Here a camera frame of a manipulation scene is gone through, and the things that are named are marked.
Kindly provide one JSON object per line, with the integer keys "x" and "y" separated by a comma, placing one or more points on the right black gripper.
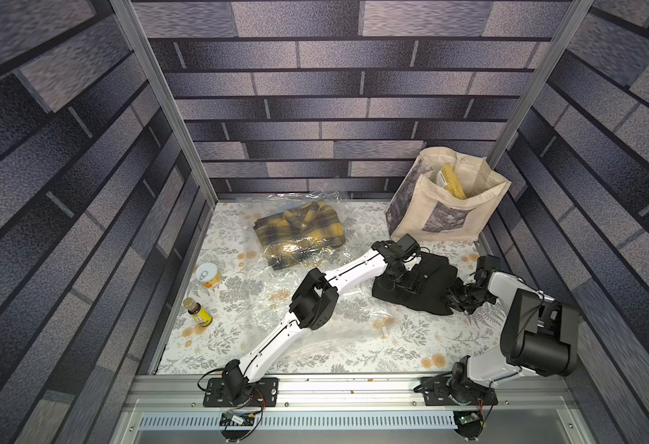
{"x": 467, "y": 296}

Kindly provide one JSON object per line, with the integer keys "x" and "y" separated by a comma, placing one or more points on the yellow black plaid shirt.
{"x": 293, "y": 236}

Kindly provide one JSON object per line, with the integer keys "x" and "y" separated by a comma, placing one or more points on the clear plastic vacuum bag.
{"x": 257, "y": 297}

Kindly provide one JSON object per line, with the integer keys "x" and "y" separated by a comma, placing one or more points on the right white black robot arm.
{"x": 539, "y": 337}

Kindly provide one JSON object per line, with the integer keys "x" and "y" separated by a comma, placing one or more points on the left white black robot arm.
{"x": 312, "y": 306}

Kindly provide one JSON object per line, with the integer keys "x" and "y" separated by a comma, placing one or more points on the beige canvas tote bag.
{"x": 446, "y": 195}

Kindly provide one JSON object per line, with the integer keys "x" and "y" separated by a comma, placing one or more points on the yellow item in tote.
{"x": 447, "y": 179}

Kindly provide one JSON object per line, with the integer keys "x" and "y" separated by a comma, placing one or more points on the right small circuit board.
{"x": 463, "y": 419}

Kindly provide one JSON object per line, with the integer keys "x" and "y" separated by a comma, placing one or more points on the small circuit board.
{"x": 463, "y": 419}
{"x": 236, "y": 419}

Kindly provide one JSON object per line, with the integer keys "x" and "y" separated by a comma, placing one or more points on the white round tape roll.
{"x": 207, "y": 275}

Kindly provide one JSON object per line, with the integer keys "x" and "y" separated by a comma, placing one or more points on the small yellow capped bottle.
{"x": 198, "y": 313}

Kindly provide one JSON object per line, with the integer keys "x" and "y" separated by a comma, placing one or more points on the left small circuit board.
{"x": 236, "y": 419}

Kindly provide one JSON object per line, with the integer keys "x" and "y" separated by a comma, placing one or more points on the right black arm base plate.
{"x": 439, "y": 391}

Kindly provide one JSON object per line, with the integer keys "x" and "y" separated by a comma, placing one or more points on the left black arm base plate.
{"x": 262, "y": 393}

